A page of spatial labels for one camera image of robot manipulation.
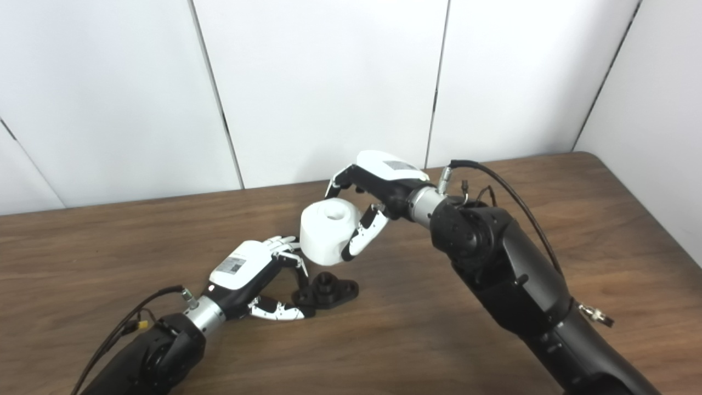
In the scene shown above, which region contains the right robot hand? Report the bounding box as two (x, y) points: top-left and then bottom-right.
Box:
(325, 150), (431, 262)

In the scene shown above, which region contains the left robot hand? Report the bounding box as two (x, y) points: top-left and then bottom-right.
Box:
(206, 236), (316, 321)

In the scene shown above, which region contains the round white plastic piece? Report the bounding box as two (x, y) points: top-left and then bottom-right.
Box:
(299, 199), (364, 267)

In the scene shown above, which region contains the black flanged holder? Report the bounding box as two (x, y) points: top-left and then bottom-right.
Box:
(291, 271), (360, 309)

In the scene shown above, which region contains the thin black wire loop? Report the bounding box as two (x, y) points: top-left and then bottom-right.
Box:
(458, 180), (497, 208)

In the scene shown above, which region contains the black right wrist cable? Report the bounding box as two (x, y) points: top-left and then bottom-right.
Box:
(437, 159), (615, 328)

